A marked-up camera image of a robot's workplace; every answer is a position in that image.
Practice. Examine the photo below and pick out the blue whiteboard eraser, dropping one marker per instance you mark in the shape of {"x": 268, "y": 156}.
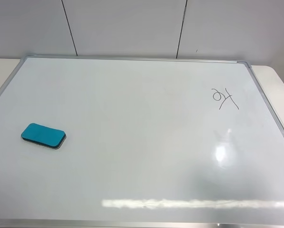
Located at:
{"x": 42, "y": 135}

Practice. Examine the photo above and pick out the white whiteboard with aluminium frame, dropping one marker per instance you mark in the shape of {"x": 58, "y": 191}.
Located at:
{"x": 150, "y": 143}

